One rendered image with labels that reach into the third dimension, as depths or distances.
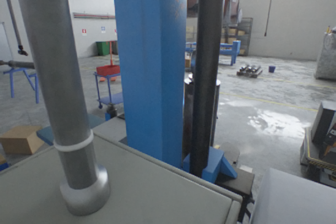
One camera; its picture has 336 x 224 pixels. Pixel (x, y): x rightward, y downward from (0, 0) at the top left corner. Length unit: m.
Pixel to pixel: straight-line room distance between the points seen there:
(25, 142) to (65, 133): 3.19
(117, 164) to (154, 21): 0.40
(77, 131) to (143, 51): 0.43
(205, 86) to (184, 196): 0.47
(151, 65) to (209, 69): 0.21
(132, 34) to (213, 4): 0.27
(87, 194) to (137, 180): 0.07
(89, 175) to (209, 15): 0.55
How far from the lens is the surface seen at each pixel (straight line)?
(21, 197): 0.29
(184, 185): 0.25
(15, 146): 3.52
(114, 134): 1.09
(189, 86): 1.01
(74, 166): 0.20
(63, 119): 0.18
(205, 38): 0.62
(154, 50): 0.55
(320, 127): 3.08
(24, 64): 5.97
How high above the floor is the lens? 1.76
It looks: 21 degrees down
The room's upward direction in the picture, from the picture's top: straight up
